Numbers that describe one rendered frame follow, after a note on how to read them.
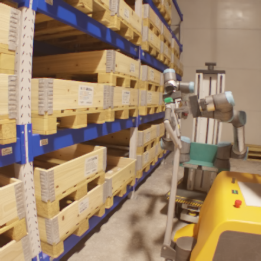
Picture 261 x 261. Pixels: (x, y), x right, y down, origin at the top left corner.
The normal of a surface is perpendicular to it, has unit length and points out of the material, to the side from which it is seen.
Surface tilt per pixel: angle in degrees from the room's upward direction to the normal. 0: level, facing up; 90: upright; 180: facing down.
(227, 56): 90
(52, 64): 90
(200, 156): 90
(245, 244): 90
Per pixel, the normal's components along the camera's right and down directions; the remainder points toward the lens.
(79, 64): -0.38, 0.11
